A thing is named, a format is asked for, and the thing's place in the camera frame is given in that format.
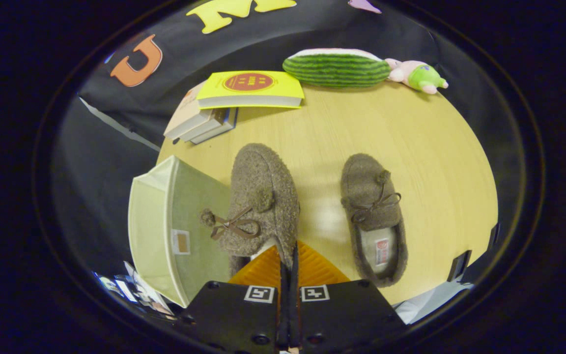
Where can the pile of printed packets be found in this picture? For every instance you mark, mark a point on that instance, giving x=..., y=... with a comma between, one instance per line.
x=138, y=292

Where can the black table edge clamp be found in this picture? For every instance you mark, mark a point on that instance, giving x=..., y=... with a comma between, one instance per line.
x=459, y=266
x=494, y=237

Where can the grey-green fabric storage box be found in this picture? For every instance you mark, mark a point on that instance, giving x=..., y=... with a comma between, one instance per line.
x=160, y=206

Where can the watermelon slice plush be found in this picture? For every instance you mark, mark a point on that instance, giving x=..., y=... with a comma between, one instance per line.
x=337, y=69

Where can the pink and green plush toy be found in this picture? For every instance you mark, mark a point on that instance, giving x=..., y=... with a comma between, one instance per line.
x=418, y=76

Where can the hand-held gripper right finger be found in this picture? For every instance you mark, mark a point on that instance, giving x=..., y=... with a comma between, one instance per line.
x=347, y=319

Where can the grey book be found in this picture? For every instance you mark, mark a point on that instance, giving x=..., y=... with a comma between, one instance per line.
x=207, y=127

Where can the beige cover book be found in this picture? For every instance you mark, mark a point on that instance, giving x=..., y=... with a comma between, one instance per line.
x=187, y=115

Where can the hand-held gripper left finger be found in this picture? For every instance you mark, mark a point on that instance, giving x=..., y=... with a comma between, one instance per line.
x=234, y=319

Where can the black backdrop cloth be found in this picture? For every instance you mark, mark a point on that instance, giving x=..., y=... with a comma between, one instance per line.
x=175, y=54

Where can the blue spine book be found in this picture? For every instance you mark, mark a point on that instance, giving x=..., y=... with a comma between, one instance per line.
x=224, y=129

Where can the yellow book with red circle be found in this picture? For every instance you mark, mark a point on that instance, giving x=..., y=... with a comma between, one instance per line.
x=251, y=83

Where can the brown fuzzy slipper shoe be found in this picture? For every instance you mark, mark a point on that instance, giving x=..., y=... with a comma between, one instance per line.
x=369, y=196
x=258, y=177

